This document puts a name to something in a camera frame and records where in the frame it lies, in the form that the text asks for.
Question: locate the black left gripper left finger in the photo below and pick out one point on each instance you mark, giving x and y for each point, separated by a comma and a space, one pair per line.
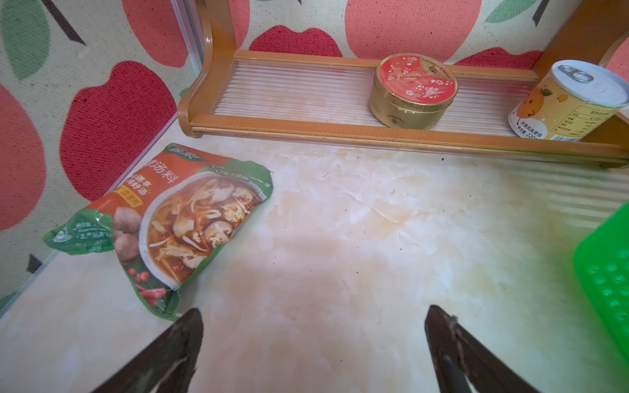
168, 364

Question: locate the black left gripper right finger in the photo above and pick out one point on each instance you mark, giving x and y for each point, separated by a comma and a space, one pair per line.
462, 363

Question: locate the green plastic basket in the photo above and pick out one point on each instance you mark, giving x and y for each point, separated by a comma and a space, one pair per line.
601, 263

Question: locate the soup mix packet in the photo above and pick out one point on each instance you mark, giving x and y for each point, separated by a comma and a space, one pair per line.
168, 220

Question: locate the red gold round tin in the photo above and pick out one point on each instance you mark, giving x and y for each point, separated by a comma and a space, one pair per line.
412, 91

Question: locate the wooden shelf rack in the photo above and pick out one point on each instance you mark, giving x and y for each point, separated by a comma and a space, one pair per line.
302, 98

